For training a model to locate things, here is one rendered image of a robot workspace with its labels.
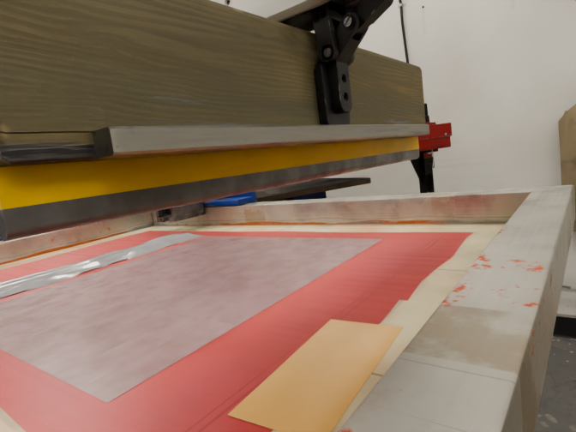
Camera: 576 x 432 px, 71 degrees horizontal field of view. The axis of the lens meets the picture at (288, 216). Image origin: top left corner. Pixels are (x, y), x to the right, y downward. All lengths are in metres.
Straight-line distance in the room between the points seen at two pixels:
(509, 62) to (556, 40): 0.19
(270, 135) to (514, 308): 0.14
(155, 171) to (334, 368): 0.13
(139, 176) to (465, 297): 0.16
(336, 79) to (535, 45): 2.03
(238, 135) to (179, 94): 0.03
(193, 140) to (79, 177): 0.05
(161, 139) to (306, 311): 0.17
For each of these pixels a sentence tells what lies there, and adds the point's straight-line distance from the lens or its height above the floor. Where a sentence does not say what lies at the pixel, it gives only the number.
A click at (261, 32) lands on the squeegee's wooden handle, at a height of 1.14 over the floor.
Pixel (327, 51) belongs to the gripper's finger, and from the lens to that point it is 0.28.
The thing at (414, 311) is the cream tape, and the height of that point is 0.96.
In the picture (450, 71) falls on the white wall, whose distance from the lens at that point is 2.35.
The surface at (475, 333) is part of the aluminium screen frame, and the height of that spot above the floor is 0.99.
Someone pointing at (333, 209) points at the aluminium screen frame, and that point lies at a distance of 0.60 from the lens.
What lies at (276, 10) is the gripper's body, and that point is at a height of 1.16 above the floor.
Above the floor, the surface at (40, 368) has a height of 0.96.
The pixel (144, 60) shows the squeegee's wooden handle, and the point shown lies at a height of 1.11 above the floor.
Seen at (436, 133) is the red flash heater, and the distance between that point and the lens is 1.61.
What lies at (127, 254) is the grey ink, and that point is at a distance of 0.61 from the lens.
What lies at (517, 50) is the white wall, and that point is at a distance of 2.30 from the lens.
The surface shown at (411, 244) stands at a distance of 0.45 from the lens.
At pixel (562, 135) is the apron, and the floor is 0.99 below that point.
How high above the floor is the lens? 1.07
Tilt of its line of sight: 8 degrees down
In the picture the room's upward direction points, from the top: 8 degrees counter-clockwise
